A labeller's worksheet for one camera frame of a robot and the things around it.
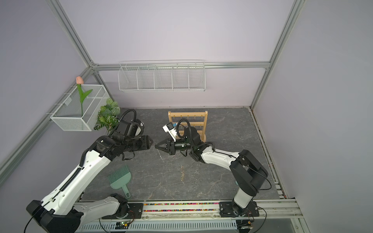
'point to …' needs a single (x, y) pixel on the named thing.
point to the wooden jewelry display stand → (190, 114)
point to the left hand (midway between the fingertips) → (149, 144)
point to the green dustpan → (119, 178)
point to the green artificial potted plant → (108, 116)
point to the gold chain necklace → (183, 174)
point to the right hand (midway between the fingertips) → (154, 146)
